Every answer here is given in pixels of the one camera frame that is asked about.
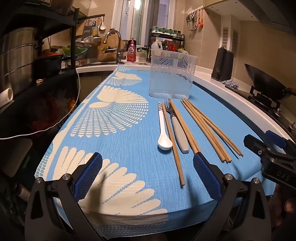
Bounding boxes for white plastic pipe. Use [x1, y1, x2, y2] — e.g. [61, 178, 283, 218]
[0, 88, 14, 108]

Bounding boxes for person's right hand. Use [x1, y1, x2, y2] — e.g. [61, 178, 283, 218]
[270, 184, 296, 232]

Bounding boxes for green plastic basin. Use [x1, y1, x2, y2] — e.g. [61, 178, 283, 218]
[62, 46, 88, 57]

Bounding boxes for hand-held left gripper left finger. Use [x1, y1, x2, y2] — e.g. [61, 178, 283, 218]
[24, 152, 103, 241]

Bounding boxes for hanging kitchen utensils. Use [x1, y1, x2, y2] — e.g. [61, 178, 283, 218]
[186, 9, 205, 30]

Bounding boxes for wooden chopstick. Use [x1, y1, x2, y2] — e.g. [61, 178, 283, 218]
[184, 99, 232, 162]
[169, 99, 196, 154]
[171, 99, 200, 153]
[182, 100, 228, 163]
[186, 98, 244, 156]
[185, 99, 240, 157]
[161, 103, 185, 187]

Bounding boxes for black spice rack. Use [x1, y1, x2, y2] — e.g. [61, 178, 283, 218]
[149, 32, 185, 52]

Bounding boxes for white spoon with striped handle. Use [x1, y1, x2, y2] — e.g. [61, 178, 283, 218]
[157, 101, 173, 151]

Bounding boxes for wooden cutting board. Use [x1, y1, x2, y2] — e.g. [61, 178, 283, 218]
[97, 36, 119, 63]

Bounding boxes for steel strainer bowl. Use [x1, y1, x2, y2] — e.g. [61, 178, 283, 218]
[75, 37, 100, 47]

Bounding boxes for window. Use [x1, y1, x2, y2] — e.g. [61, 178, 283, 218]
[113, 0, 167, 47]

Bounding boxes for black cooking pan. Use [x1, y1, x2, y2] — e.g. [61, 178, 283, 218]
[32, 54, 64, 77]

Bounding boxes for large steel pot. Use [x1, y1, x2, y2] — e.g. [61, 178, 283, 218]
[0, 27, 38, 98]

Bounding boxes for pair of wooden chopsticks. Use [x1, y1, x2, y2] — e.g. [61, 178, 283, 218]
[181, 100, 225, 163]

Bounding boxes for chrome kitchen faucet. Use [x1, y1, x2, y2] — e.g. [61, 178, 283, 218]
[103, 30, 124, 65]

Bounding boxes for black metal shelf rack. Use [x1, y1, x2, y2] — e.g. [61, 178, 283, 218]
[0, 7, 80, 232]

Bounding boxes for black gas stove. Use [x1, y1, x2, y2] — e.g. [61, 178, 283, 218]
[225, 86, 296, 139]

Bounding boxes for clear plastic utensil container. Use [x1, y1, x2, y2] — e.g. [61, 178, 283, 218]
[148, 48, 197, 100]

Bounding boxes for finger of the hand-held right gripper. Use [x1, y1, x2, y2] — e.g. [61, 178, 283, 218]
[265, 130, 296, 154]
[243, 134, 270, 160]

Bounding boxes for dark sauce bottles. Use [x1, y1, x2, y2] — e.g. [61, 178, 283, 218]
[163, 40, 178, 51]

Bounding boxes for white cable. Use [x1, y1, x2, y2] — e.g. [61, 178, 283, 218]
[0, 67, 80, 139]

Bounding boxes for checked dish cloth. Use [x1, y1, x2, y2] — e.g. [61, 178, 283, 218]
[222, 80, 238, 91]

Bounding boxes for black electric kettle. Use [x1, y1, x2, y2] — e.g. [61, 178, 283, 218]
[211, 47, 234, 80]

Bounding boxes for black wok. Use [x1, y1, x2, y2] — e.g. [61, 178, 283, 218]
[244, 64, 296, 100]

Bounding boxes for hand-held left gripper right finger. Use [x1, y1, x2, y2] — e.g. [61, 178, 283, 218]
[193, 152, 272, 241]

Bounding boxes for row of spice jars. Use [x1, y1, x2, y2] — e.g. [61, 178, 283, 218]
[151, 27, 182, 37]

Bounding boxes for wall vent grille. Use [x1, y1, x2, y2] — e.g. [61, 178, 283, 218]
[222, 27, 238, 52]

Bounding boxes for blue patterned table mat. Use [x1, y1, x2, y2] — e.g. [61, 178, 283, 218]
[34, 64, 266, 234]

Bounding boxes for red dish soap bottle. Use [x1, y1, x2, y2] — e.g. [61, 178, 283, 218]
[126, 39, 137, 62]

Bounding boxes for fork with grey handle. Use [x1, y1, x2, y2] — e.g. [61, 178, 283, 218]
[165, 102, 190, 154]

